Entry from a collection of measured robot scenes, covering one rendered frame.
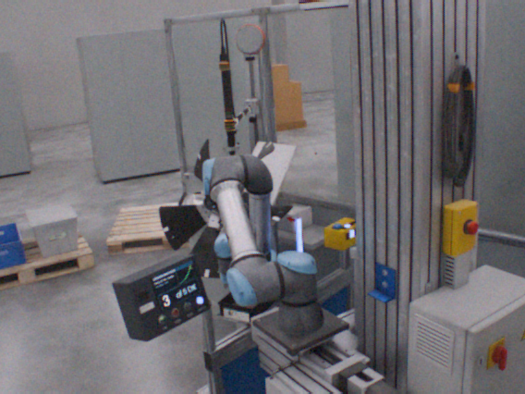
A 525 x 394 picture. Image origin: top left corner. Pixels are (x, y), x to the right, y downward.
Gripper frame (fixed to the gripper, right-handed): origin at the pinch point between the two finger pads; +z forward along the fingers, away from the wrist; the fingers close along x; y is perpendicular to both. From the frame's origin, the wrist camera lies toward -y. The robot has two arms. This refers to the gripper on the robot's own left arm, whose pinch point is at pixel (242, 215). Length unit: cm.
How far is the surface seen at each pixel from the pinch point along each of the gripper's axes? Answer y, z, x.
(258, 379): 0, -35, 58
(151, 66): 190, 525, -60
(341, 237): -39.7, 4.6, 17.4
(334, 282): -34, 4, 38
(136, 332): 24, -78, 7
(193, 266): 7, -60, -5
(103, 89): 254, 494, -44
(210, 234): 16.9, 5.4, 8.3
